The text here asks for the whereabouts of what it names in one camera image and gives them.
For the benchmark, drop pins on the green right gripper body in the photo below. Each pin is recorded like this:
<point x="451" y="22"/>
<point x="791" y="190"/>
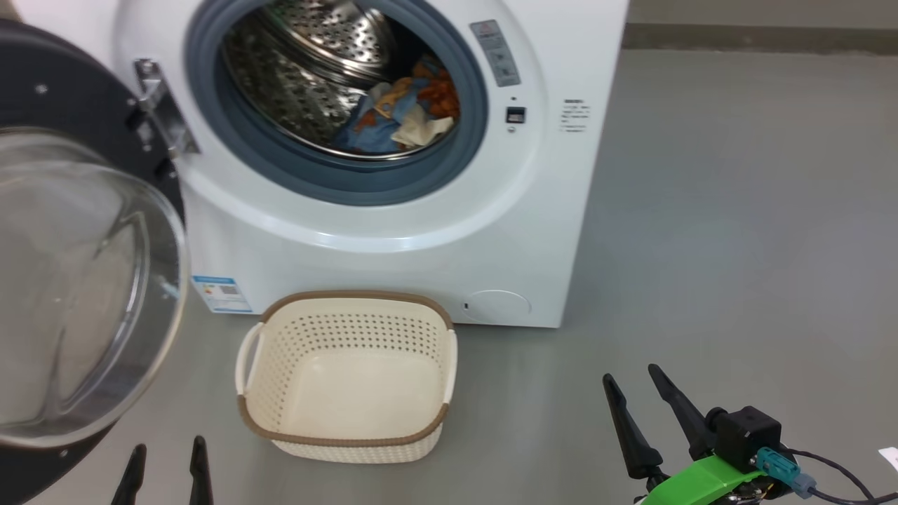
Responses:
<point x="701" y="480"/>

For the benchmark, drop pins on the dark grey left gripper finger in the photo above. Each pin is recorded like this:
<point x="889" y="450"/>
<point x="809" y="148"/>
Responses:
<point x="200" y="480"/>
<point x="132" y="484"/>

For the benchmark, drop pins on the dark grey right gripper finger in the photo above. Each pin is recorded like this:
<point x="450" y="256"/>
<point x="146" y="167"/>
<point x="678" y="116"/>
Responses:
<point x="684" y="414"/>
<point x="635" y="442"/>

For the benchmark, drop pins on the round glass washing machine door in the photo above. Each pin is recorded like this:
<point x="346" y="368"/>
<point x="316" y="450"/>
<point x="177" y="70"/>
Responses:
<point x="77" y="280"/>

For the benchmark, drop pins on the blue clothes with orange print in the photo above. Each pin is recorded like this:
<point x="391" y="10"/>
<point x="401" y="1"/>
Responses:
<point x="400" y="119"/>

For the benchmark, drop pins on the cream perforated laundry basket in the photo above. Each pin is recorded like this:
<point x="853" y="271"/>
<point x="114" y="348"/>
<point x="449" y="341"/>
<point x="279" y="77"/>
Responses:
<point x="351" y="393"/>

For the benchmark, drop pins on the white front-load washing machine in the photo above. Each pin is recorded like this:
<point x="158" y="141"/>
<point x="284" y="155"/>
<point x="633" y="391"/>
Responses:
<point x="491" y="231"/>

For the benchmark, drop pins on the blue energy label sticker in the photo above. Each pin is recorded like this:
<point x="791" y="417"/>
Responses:
<point x="221" y="294"/>

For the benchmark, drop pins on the white paper scrap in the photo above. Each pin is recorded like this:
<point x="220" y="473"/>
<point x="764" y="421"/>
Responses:
<point x="889" y="459"/>

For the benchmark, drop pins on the grey warning label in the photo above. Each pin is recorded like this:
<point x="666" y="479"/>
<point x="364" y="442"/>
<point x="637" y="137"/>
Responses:
<point x="494" y="52"/>

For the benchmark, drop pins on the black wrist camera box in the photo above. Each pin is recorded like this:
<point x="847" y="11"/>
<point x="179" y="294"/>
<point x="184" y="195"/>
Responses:
<point x="747" y="435"/>

